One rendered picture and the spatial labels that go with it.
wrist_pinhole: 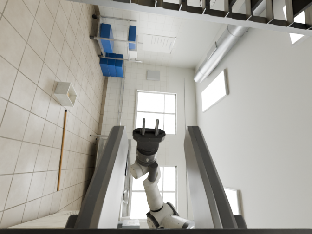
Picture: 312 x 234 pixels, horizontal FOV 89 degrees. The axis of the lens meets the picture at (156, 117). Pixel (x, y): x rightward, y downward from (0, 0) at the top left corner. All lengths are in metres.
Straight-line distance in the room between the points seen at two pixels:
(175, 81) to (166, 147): 2.27
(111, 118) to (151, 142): 4.37
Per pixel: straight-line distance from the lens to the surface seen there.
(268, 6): 0.89
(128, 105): 5.02
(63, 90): 2.47
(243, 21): 0.81
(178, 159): 4.89
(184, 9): 0.72
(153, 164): 0.68
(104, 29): 4.14
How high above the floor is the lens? 1.09
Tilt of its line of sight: 7 degrees up
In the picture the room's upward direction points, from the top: 94 degrees clockwise
